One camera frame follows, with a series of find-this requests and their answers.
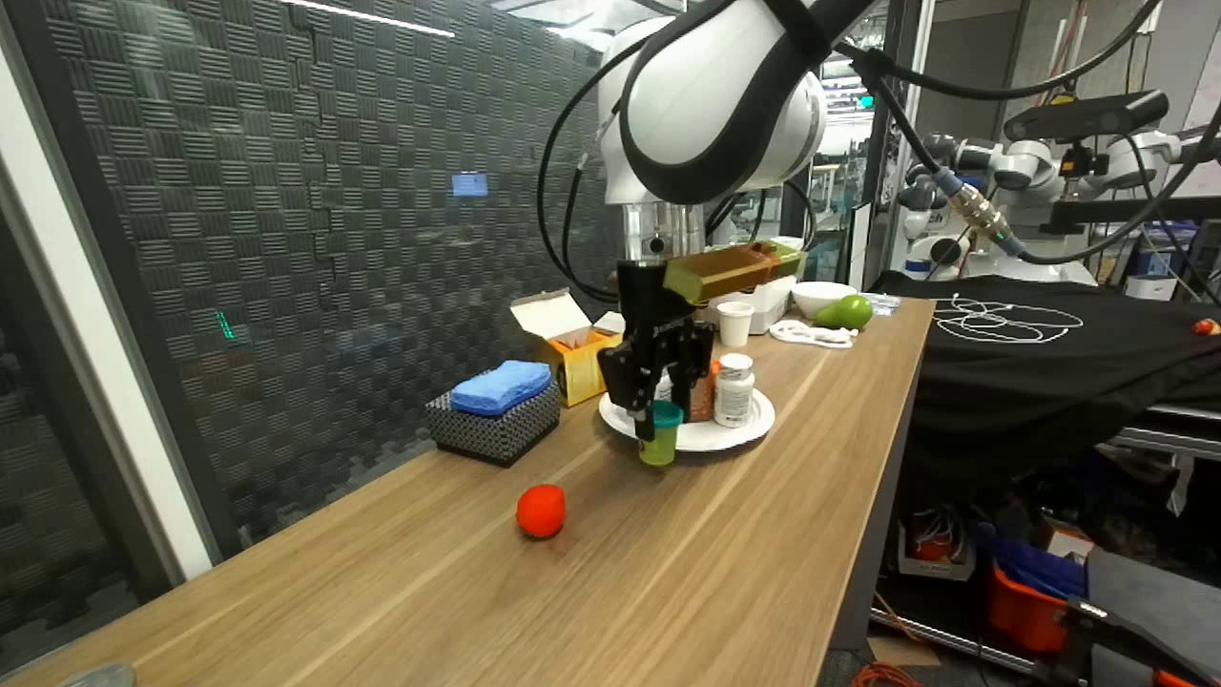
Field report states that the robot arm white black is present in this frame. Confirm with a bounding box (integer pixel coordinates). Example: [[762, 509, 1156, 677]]
[[590, 0, 874, 420]]

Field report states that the teal lid green cup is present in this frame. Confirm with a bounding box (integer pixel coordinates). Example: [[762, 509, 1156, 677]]
[[642, 400, 682, 470]]

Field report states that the white paper cup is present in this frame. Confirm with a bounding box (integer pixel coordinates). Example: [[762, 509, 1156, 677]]
[[719, 303, 750, 348]]

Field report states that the white coiled cable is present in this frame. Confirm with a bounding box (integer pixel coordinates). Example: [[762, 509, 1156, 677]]
[[931, 294, 1089, 348]]

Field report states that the white appliance box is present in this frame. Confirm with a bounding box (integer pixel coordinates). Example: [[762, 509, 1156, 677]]
[[750, 274, 799, 334]]

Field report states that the green bowl item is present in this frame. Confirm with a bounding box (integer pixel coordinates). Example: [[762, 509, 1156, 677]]
[[814, 294, 874, 327]]

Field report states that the white lid supplement bottle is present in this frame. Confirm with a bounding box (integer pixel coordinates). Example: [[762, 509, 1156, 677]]
[[715, 353, 756, 425]]

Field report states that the grey basket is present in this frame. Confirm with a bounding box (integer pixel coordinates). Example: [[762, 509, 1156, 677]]
[[422, 384, 560, 465]]

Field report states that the white round plate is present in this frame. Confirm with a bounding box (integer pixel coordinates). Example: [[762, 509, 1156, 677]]
[[597, 392, 776, 456]]

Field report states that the wrist camera wooden mount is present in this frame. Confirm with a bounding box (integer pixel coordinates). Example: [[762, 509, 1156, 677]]
[[665, 246, 803, 304]]

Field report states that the white cloth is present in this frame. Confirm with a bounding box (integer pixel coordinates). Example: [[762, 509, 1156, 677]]
[[766, 321, 857, 348]]

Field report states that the red bin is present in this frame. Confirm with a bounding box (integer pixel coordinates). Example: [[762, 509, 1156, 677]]
[[988, 563, 1085, 657]]

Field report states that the red ball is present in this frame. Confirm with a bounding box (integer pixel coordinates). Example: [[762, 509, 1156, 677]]
[[515, 485, 567, 541]]

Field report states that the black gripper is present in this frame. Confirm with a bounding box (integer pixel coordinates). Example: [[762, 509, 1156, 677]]
[[598, 264, 715, 412]]

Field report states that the orange lid spice jar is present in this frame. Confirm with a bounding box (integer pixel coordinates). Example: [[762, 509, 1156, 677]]
[[688, 362, 719, 425]]

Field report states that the black cloth covered table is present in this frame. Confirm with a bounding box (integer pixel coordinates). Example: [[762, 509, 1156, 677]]
[[876, 274, 1221, 505]]

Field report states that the yellow cardboard box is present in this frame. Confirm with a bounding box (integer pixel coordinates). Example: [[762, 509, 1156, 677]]
[[511, 289, 619, 405]]

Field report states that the blue sponge cloth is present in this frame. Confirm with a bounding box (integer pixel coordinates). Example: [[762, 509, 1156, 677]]
[[450, 358, 549, 420]]

